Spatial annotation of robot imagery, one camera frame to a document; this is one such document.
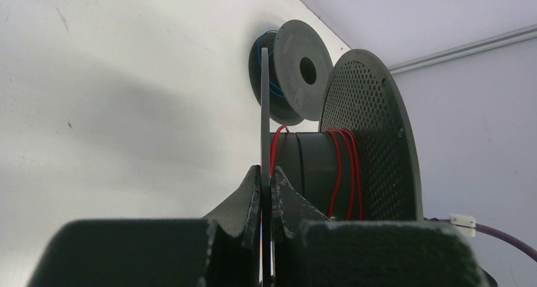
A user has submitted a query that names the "thin red wire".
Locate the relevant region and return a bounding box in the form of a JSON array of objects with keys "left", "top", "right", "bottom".
[{"left": 269, "top": 124, "right": 365, "bottom": 221}]

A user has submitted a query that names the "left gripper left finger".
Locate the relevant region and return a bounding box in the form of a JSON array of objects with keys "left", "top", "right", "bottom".
[{"left": 29, "top": 165, "right": 261, "bottom": 286}]

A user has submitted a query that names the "thin blue wire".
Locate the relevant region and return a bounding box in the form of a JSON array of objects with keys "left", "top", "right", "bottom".
[{"left": 256, "top": 32, "right": 286, "bottom": 99}]

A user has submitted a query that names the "black cable spool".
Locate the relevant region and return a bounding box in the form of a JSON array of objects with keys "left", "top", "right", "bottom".
[{"left": 248, "top": 20, "right": 333, "bottom": 125}]

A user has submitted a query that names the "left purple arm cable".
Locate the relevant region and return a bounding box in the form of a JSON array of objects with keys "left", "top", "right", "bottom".
[{"left": 426, "top": 214, "right": 537, "bottom": 263}]

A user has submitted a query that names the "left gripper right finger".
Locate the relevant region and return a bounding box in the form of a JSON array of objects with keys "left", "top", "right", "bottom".
[{"left": 271, "top": 168, "right": 489, "bottom": 286}]

